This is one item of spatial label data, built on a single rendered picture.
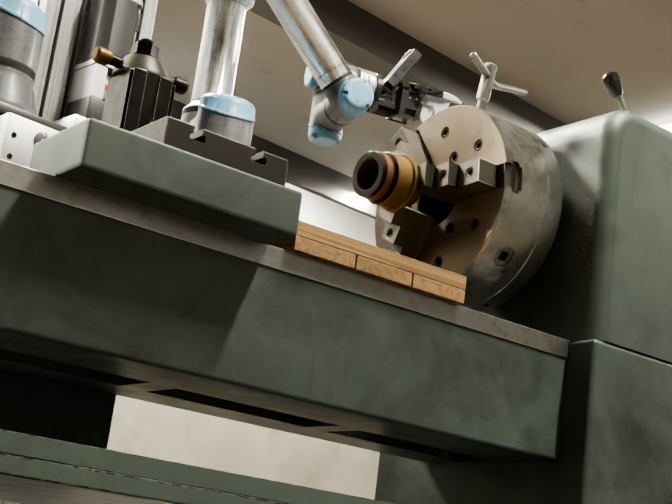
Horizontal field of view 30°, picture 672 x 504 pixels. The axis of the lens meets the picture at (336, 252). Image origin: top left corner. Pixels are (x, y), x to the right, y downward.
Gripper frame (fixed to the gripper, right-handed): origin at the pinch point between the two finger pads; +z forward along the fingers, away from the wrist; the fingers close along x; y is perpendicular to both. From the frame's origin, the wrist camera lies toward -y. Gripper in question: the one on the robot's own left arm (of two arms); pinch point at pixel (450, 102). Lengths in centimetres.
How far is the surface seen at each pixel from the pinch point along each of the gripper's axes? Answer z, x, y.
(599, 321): -14, 98, 56
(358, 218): 201, -560, -69
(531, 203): -26, 93, 40
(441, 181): -39, 88, 39
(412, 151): -40, 76, 33
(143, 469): -87, 130, 86
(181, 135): -86, 114, 48
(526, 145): -27, 89, 30
